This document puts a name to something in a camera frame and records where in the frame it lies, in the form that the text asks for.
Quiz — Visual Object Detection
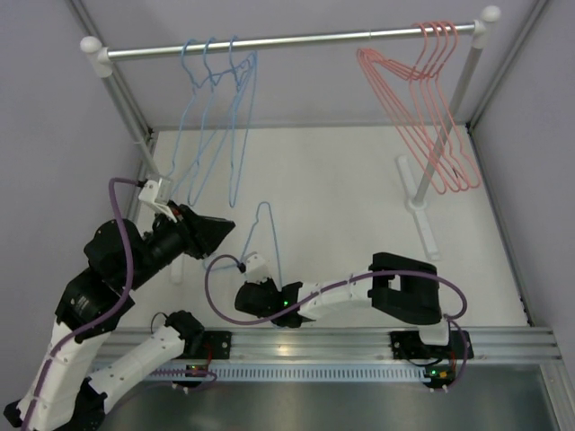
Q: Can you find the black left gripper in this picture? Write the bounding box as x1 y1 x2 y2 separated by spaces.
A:
124 198 236 290

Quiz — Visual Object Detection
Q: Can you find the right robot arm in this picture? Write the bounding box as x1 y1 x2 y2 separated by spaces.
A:
234 252 468 365

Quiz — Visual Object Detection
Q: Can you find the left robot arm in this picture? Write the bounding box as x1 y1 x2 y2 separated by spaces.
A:
4 202 235 430

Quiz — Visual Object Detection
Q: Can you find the grey clothes rack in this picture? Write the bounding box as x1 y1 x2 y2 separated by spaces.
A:
80 6 501 283

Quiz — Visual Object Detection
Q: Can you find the pink hung hanger one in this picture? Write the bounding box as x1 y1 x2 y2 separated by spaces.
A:
368 21 473 192

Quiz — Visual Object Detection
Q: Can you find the pink hung hanger two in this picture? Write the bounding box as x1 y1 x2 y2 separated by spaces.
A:
376 20 482 189

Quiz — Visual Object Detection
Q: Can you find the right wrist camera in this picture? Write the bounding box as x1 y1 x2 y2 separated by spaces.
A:
243 251 270 284

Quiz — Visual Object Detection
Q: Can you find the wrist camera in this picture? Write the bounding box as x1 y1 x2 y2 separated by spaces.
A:
243 251 270 284
138 176 176 222

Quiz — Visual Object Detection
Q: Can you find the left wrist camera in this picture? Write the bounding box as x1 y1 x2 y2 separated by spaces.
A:
138 176 176 222

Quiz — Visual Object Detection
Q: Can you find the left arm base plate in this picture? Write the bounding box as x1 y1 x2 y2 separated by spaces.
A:
179 330 233 360

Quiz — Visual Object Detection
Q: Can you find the slotted grey cable duct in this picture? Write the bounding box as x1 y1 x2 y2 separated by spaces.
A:
147 363 455 383

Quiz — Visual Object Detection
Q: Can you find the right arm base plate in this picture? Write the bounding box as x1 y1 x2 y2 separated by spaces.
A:
389 330 474 360

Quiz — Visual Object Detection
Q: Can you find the aluminium mounting rail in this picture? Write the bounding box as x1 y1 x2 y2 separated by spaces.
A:
212 327 562 364

